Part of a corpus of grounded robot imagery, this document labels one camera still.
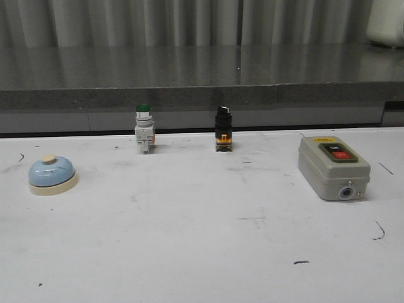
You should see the white object at back right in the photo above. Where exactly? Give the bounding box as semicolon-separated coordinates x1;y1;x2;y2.
366;0;403;48

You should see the blue and cream call bell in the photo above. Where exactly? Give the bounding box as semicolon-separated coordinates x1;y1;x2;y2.
28;154;78;196

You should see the grey on-off switch box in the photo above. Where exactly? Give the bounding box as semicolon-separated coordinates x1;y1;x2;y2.
298;136;371;201

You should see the green pushbutton switch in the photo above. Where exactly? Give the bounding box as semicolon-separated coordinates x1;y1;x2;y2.
135;104;155;154

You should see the black selector switch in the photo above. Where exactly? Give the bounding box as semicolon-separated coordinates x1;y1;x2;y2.
215;106;232;152

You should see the grey stone counter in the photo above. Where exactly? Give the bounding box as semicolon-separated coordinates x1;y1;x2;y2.
1;44;403;137

